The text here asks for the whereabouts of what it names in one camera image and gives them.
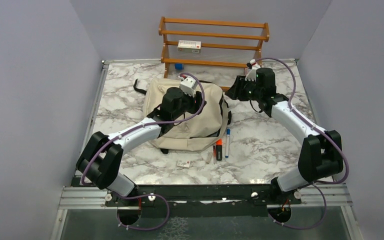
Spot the blue whiteboard marker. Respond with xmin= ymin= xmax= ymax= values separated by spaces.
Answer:
xmin=224 ymin=128 xmax=231 ymax=159

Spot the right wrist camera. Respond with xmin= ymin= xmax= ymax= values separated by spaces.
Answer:
xmin=245 ymin=59 xmax=261 ymax=81

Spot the small blue object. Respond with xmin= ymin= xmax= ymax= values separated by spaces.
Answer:
xmin=174 ymin=63 xmax=184 ymax=71

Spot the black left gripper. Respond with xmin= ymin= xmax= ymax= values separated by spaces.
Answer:
xmin=172 ymin=88 xmax=207 ymax=121

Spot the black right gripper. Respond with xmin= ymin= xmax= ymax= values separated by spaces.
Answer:
xmin=224 ymin=75 xmax=263 ymax=102

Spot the small white eraser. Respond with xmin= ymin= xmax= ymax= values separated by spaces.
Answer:
xmin=176 ymin=160 xmax=191 ymax=168

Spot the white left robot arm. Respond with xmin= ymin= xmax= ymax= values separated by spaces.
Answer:
xmin=76 ymin=87 xmax=206 ymax=206

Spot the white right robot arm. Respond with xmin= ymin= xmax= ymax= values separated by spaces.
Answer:
xmin=225 ymin=67 xmax=344 ymax=204

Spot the orange wooden shelf rack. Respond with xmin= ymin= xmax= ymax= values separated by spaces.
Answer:
xmin=158 ymin=16 xmax=270 ymax=77

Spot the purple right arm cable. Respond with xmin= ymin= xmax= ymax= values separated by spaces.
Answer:
xmin=249 ymin=57 xmax=350 ymax=230

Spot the white and grey box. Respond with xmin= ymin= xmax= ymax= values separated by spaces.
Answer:
xmin=177 ymin=40 xmax=201 ymax=54

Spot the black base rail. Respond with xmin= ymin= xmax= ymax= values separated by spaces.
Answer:
xmin=105 ymin=184 xmax=302 ymax=218

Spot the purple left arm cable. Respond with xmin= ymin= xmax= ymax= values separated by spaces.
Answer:
xmin=80 ymin=72 xmax=206 ymax=231

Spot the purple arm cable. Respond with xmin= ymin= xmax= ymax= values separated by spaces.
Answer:
xmin=80 ymin=72 xmax=206 ymax=231
xmin=249 ymin=57 xmax=350 ymax=230

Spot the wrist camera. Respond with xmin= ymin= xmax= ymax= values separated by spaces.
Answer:
xmin=179 ymin=75 xmax=198 ymax=97
xmin=245 ymin=59 xmax=261 ymax=81

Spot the red pen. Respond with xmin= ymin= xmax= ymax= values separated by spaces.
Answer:
xmin=212 ymin=143 xmax=217 ymax=165

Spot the orange highlighter marker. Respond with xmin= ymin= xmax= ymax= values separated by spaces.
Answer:
xmin=215 ymin=138 xmax=223 ymax=161

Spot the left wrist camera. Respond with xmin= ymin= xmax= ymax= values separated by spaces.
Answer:
xmin=179 ymin=75 xmax=198 ymax=97

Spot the beige canvas backpack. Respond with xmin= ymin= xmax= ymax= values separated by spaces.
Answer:
xmin=133 ymin=78 xmax=232 ymax=153

